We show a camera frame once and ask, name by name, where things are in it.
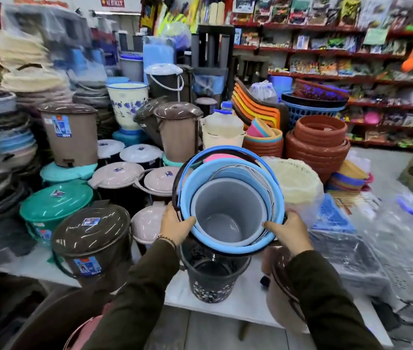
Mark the person's left hand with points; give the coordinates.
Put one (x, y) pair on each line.
(173, 226)

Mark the person's right hand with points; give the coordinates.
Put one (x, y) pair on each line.
(293, 235)

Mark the person's left thumb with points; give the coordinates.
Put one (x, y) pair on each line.
(188, 224)

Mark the person's right thumb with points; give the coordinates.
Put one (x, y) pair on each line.
(272, 227)

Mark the large blue plastic bucket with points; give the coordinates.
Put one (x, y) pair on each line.
(206, 178)

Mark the person's left forearm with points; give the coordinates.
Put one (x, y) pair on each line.
(144, 291)

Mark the person's right forearm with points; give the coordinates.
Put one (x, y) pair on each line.
(323, 298)

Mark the black bin with white lid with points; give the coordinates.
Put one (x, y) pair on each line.
(115, 176)
(109, 149)
(161, 180)
(147, 224)
(141, 153)

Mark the grey plastic bucket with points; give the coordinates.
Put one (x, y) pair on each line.
(228, 211)

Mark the cream basket in plastic wrap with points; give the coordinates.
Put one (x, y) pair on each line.
(295, 184)

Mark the black patterned plastic bucket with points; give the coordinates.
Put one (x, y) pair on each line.
(212, 278)

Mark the blue plastic crate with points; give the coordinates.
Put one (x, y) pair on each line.
(332, 215)

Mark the pink plastic basin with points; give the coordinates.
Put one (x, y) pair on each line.
(221, 157)

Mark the wrapped grey plastic crates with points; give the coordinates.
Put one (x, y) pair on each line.
(348, 258)

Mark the stack of orange plastic bowls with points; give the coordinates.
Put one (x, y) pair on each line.
(263, 145)

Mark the beige bin with brown lid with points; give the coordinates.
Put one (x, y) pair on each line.
(179, 134)

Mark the stack of small colourful bowls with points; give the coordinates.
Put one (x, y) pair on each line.
(348, 176)

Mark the stack of terracotta plant saucers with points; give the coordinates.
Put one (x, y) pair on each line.
(317, 140)

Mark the dark brown pedal bin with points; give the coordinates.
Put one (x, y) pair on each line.
(90, 240)

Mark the cream plastic bucket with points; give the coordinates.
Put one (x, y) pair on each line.
(223, 129)

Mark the stack of colourful plastic trays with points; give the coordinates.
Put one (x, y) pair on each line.
(255, 105)

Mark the blue lattice plastic basket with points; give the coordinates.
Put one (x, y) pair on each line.
(310, 107)

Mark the teal bin lid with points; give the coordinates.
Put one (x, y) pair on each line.
(66, 173)

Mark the white floral plastic bin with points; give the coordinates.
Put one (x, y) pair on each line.
(128, 103)

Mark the green pedal bin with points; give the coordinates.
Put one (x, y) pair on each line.
(55, 204)

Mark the tall beige brown-lidded pedal bin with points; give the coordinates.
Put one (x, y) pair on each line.
(71, 136)

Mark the pink plastic bucket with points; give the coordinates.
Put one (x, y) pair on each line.
(79, 337)

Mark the stack of black plastic stools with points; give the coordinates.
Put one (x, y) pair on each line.
(212, 47)

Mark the red shelving with packaged goods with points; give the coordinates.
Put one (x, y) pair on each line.
(337, 50)

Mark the orange plastic ladle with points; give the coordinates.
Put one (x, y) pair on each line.
(412, 58)

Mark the stack of cream woven baskets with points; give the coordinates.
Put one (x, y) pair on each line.
(28, 65)

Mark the red exit sign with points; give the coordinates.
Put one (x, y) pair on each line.
(112, 1)

